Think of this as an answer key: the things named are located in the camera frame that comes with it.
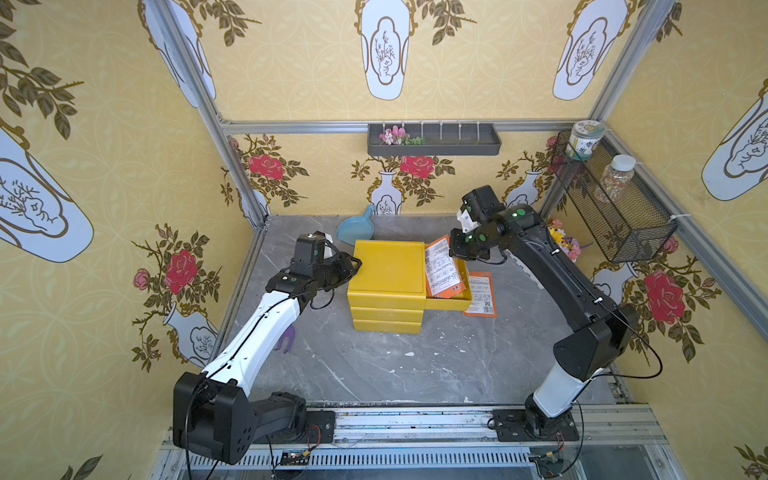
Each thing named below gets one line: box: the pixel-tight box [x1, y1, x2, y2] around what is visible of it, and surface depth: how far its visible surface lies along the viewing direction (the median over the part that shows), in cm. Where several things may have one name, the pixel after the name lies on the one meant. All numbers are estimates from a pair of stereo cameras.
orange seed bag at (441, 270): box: [425, 234, 466, 298], surface depth 81 cm
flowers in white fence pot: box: [547, 218, 593, 263], surface depth 92 cm
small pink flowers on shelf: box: [379, 125, 425, 145], surface depth 89 cm
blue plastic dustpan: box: [336, 204, 376, 247], surface depth 120 cm
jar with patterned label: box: [566, 119, 607, 160], surface depth 87 cm
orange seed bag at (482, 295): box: [462, 271, 498, 318], surface depth 100 cm
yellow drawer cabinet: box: [347, 240, 427, 334], surface depth 81 cm
